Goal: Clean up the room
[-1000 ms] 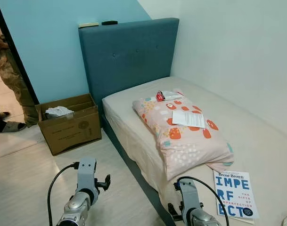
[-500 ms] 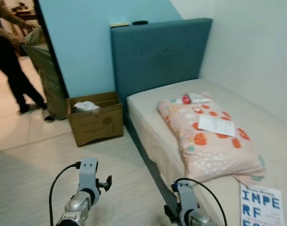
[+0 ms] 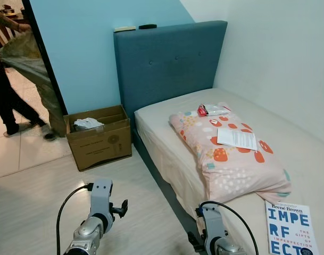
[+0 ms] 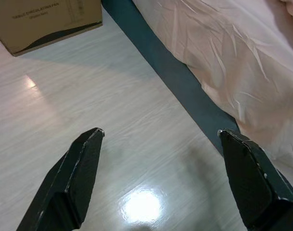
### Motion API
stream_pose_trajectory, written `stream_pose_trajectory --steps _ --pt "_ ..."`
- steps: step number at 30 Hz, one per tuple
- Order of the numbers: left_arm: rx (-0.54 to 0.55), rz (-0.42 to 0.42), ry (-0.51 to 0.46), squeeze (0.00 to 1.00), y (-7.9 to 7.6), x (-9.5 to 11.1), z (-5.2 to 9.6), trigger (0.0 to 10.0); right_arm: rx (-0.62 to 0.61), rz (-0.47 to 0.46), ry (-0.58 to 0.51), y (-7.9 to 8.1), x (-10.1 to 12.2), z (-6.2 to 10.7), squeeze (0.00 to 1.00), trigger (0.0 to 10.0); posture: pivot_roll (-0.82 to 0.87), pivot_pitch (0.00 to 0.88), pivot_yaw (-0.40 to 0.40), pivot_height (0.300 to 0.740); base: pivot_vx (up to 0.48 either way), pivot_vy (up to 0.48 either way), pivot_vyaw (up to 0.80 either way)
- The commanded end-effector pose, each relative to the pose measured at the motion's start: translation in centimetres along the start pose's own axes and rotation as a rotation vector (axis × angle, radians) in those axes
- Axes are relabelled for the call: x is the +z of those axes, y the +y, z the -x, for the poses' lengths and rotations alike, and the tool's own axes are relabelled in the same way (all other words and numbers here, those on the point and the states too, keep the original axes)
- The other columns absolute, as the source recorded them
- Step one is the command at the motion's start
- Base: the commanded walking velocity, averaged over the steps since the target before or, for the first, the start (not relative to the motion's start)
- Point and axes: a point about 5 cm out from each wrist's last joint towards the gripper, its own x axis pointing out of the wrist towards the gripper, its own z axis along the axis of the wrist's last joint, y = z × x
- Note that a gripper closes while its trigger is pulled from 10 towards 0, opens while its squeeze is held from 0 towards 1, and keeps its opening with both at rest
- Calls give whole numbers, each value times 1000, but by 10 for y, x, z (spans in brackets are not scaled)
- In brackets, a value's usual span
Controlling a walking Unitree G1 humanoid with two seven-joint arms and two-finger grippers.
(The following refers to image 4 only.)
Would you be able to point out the blue fabric bed frame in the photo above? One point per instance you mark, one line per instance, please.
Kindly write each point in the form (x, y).
(165, 53)

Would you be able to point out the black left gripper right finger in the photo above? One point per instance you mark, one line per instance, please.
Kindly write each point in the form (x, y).
(252, 187)

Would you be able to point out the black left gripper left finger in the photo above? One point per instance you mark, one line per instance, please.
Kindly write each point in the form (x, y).
(67, 187)

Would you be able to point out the brown cardboard box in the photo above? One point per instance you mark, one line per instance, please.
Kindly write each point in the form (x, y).
(47, 29)

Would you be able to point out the mattress with cream sheet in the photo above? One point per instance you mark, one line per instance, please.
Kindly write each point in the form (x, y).
(220, 60)

